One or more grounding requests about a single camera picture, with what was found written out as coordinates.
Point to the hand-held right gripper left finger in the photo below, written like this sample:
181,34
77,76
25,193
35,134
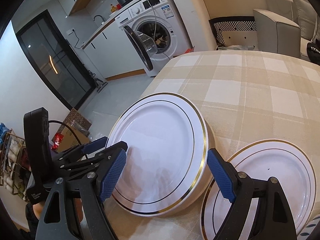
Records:
112,175

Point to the white washing machine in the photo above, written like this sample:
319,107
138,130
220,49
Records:
160,7

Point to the cluttered storage rack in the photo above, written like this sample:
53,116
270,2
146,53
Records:
15,160

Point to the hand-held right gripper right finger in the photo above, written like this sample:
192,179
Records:
220,177

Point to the red packet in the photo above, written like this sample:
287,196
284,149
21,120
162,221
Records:
57,141

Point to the black kitchen faucet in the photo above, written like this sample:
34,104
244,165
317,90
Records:
98,17

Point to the grey sofa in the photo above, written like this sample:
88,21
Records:
275,30

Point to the red container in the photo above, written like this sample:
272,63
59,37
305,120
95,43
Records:
118,7

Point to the yellow figurine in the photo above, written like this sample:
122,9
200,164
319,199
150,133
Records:
113,8

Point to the brown cardboard box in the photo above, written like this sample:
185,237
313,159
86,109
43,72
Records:
75,127

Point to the white blue-leaf patterned bowl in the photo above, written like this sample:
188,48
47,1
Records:
312,227

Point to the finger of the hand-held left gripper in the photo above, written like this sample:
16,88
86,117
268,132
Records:
95,145
110,150

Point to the black bag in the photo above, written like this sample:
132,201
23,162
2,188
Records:
312,51

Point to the white wall outlet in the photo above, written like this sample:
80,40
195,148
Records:
71,31

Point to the white gold-rimmed plate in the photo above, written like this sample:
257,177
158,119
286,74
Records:
160,142
275,180

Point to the black framed glass door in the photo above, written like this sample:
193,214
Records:
55,60

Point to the grey cushion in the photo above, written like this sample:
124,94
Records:
305,15

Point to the white base cabinets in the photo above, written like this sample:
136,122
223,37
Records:
120,55

